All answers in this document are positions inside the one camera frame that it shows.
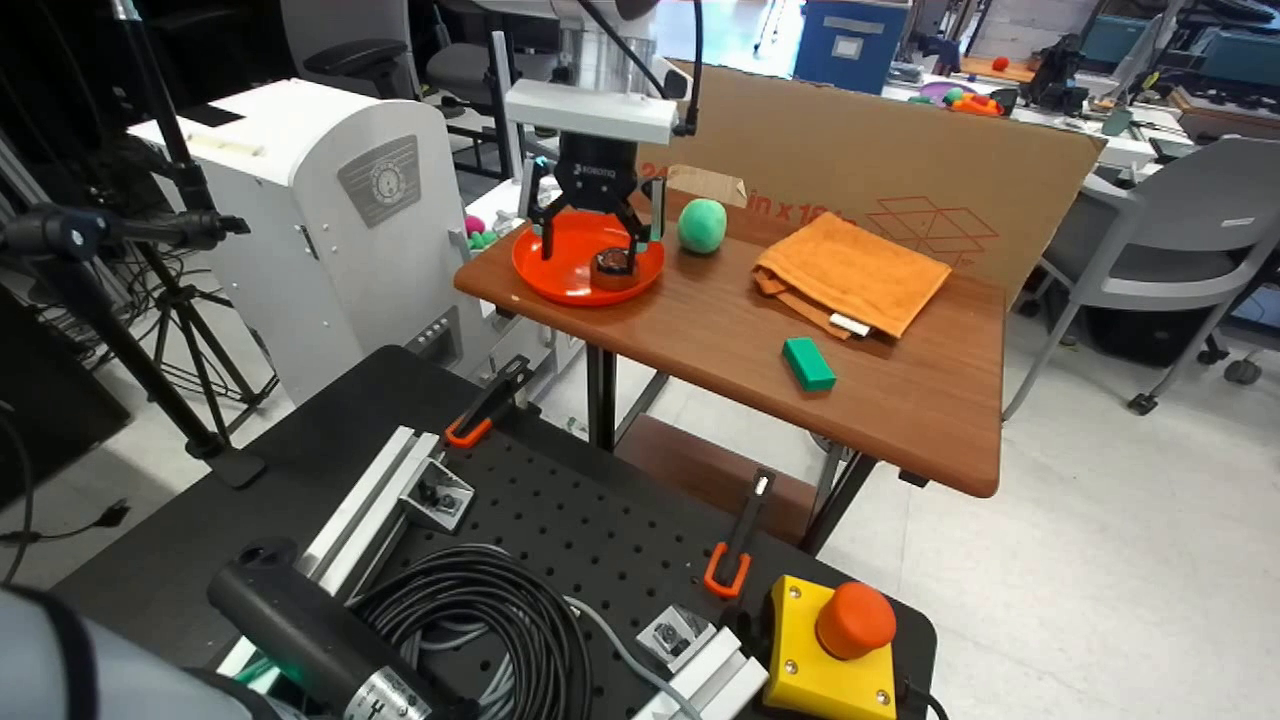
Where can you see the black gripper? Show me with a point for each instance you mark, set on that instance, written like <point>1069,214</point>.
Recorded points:
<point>600,169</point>

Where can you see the brown donut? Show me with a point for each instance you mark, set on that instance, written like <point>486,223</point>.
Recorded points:
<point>612,265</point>

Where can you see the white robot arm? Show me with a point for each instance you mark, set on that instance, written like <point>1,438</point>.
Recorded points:
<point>595,62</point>

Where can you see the orange round plate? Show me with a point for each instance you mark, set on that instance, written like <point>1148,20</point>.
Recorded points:
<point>567,273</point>

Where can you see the green ball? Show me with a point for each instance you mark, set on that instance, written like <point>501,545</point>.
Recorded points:
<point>702,224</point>

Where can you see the wooden table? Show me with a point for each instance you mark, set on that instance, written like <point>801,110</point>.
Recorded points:
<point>745,342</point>

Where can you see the green rectangular block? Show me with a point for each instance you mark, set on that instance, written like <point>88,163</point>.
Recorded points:
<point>811,362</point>

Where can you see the orange folded towel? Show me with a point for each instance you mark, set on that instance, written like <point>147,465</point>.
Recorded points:
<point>855,273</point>

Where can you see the black perforated workbench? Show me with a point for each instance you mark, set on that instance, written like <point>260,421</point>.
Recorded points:
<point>561,502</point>

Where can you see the white machine cabinet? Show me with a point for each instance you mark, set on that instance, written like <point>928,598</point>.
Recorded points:
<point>321,224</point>

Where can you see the brown cardboard board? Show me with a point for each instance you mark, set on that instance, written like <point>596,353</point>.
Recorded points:
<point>907,172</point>

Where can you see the blue storage box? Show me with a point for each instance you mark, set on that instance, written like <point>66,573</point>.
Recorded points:
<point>855,41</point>

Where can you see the yellow emergency stop box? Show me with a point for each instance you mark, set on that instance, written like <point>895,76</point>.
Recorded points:
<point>812,672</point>

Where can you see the black cylindrical device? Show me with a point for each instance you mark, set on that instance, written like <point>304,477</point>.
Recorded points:
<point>302,635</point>

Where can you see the grey plastic armchair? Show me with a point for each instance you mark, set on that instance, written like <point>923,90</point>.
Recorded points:
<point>1172,224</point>

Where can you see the grey rounded housing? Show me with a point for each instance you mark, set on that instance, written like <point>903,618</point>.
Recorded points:
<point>80,665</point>

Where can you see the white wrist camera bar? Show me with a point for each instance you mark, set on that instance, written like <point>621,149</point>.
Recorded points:
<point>587,110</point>

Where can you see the aluminium extrusion rail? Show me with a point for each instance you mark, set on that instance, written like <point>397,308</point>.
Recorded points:
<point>381,502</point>
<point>705,682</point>

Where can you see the black camera tripod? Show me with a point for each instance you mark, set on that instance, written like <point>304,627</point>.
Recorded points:
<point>135,229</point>

